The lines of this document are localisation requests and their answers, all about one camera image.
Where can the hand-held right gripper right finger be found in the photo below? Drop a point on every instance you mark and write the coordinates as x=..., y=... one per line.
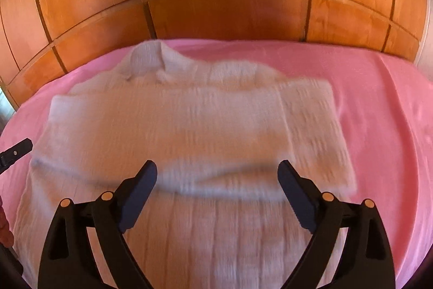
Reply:
x=299, y=201

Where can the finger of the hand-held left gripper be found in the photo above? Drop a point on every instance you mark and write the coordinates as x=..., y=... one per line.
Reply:
x=17, y=151

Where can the white knit sweater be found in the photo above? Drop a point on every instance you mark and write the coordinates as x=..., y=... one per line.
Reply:
x=189, y=120

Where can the wooden wardrobe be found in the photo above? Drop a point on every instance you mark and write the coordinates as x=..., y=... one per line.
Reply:
x=220, y=12

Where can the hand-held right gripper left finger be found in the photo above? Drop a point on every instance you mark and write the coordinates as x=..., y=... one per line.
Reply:
x=135, y=201

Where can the person's left hand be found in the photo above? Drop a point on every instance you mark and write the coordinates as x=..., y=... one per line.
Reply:
x=5, y=224

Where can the pink blanket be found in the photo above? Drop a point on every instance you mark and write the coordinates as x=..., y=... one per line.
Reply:
x=382, y=126

